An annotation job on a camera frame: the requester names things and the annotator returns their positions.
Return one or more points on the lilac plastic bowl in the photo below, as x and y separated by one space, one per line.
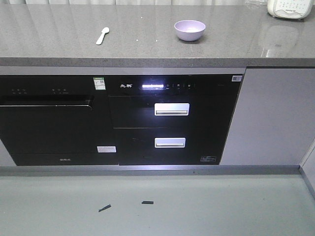
189 30

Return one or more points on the mint green plastic spoon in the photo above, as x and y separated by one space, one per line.
104 31

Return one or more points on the black disinfection cabinet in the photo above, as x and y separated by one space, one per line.
212 100

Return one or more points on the grey baseboard plinth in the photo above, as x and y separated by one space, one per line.
149 170

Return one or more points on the white info sticker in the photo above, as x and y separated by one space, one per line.
106 149

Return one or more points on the green energy label sticker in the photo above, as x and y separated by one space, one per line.
99 83

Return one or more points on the grey cabinet door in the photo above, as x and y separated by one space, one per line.
274 119

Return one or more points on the white right side cabinet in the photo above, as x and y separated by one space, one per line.
308 166

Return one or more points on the white countertop appliance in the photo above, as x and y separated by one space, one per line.
290 9

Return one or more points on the silver upper drawer handle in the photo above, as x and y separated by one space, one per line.
171 109

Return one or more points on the silver drawer handle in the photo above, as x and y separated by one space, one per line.
170 142
171 109

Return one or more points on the silver lower drawer handle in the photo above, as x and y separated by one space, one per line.
170 142

